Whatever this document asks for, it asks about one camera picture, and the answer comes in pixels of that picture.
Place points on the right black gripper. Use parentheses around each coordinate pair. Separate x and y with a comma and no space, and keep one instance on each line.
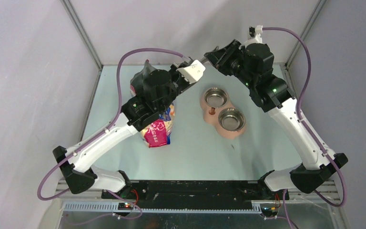
(234,45)

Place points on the colourful pet food bag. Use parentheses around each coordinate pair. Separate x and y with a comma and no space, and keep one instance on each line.
(158,133)

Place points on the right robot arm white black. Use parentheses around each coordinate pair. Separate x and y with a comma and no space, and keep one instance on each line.
(319,162)

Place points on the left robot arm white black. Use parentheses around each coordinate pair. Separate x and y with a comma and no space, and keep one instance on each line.
(76,162)

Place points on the pink double pet feeder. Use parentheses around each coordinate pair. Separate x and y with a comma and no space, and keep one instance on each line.
(218,111)

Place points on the far steel bowl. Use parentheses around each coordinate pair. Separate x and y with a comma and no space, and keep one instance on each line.
(215,97)

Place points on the steel bowl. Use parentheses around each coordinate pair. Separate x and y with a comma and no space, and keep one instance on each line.
(231,119)
(215,97)

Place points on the near steel bowl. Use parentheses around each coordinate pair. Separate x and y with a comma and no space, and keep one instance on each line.
(231,119)

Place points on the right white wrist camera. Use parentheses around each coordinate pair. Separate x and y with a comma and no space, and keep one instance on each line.
(255,35)

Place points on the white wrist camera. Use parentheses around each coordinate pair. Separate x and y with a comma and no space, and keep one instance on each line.
(192,73)
(255,35)

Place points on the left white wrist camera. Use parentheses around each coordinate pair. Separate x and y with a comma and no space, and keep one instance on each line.
(192,73)

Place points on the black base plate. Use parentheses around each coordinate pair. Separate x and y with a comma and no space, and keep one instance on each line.
(200,195)

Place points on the aluminium frame rail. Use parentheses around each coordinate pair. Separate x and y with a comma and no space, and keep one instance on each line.
(102,201)

